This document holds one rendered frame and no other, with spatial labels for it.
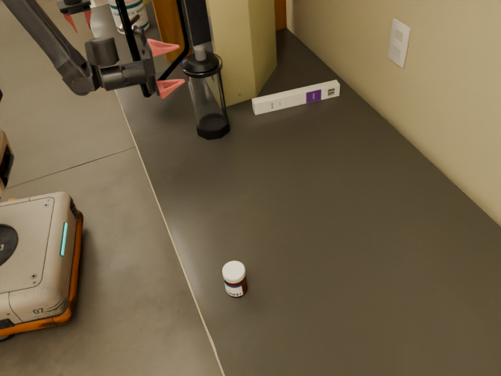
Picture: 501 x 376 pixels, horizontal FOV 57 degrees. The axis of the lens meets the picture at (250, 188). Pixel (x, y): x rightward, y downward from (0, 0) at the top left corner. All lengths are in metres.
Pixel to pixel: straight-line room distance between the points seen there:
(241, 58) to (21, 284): 1.28
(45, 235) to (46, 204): 0.19
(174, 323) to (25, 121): 1.95
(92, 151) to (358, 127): 1.98
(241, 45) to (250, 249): 0.62
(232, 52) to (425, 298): 0.84
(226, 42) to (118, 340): 1.33
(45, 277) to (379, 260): 1.42
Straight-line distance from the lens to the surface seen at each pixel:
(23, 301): 2.08
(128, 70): 1.22
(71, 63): 1.23
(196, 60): 1.26
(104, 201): 2.66
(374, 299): 1.01
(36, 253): 2.18
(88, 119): 3.30
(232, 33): 1.37
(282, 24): 1.88
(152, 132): 1.44
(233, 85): 1.45
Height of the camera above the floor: 1.80
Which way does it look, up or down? 46 degrees down
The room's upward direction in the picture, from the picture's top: 7 degrees counter-clockwise
